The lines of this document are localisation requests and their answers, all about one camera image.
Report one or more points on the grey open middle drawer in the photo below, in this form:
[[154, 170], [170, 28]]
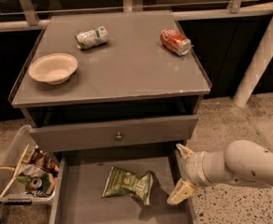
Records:
[[83, 176]]

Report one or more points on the round metal drawer knob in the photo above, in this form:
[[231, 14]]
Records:
[[118, 136]]

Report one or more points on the clear plastic trash bin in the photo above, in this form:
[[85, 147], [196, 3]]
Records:
[[13, 189]]

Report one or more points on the grey upper drawer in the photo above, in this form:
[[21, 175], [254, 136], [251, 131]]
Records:
[[102, 134]]

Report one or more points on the red cola can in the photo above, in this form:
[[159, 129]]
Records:
[[175, 41]]

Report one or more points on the beige paper bowl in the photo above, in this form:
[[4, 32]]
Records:
[[53, 69]]

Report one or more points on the dark crushed can in bin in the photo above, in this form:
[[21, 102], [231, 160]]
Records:
[[34, 184]]

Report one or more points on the crumpled brown snack wrapper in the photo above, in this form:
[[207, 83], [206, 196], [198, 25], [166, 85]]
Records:
[[35, 163]]

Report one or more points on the green jalapeno chip bag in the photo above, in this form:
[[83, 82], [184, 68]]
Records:
[[121, 182]]

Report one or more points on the grey drawer cabinet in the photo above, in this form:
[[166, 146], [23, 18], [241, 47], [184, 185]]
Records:
[[132, 76]]

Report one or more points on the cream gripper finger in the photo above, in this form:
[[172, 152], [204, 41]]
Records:
[[182, 191], [184, 151]]

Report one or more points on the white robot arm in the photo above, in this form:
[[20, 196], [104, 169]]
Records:
[[242, 163]]

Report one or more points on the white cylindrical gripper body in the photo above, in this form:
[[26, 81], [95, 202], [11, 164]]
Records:
[[193, 167]]

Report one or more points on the crushed green white can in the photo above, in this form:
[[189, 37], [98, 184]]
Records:
[[92, 38]]

